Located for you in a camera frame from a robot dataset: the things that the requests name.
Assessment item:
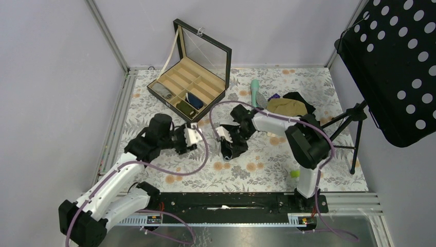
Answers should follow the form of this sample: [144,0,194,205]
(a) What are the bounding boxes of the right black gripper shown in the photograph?
[224,127,255,158]

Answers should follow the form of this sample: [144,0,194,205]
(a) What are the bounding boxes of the navy blue white-trimmed underwear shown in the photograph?
[185,92,204,110]

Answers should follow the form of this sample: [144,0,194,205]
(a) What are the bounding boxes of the black white-trimmed boxer briefs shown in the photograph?
[220,137,248,161]

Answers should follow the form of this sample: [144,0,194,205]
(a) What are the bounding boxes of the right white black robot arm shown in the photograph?
[215,104,335,212]

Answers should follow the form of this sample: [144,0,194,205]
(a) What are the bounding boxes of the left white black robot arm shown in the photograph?
[58,113,204,246]

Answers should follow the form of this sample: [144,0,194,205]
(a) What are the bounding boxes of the floral patterned table mat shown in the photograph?
[115,67,368,192]

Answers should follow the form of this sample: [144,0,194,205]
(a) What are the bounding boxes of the dark rolled item in box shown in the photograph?
[176,100,197,119]

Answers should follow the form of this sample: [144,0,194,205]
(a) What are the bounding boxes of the grey striped cloth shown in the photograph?
[256,92,268,109]

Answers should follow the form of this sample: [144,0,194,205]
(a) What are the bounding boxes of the mint green rolled cloth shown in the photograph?
[250,79,260,107]

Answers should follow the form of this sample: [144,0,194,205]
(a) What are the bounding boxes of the purple small cloth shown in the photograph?
[268,94,281,101]

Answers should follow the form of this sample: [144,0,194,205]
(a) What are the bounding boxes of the grey rolled item in box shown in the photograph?
[151,82,173,100]

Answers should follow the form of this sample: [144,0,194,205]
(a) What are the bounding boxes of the tan beige cloth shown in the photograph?
[266,98,308,117]

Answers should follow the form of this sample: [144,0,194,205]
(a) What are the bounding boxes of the black wooden compartment box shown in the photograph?
[147,19,232,122]

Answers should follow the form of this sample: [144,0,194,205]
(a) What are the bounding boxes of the green small block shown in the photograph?
[289,170,300,179]

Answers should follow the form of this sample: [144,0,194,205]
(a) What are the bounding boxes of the black cloth pile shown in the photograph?
[282,92,316,118]

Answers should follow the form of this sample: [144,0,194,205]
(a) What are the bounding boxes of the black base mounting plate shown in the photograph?
[146,192,329,224]

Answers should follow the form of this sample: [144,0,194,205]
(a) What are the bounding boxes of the black tripod stand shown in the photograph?
[320,100,369,175]

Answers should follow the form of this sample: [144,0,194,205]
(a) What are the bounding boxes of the black perforated panel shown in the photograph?
[335,1,435,148]

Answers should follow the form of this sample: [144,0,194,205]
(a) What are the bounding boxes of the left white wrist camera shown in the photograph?
[184,123,203,147]

